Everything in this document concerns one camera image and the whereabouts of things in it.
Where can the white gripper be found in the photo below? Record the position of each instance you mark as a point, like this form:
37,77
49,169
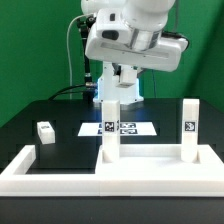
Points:
165,56

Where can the white desk top panel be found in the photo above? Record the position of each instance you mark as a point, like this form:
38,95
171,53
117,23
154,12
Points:
153,158

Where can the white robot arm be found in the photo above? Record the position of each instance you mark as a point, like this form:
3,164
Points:
146,19

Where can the marker tag sheet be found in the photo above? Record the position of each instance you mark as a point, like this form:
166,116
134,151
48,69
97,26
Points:
121,128

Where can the white U-shaped fence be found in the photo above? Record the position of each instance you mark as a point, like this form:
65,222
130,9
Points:
15,180

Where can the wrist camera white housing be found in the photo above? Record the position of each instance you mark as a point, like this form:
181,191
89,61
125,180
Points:
110,26

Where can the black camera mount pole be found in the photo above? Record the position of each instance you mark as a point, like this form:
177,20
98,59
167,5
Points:
84,28

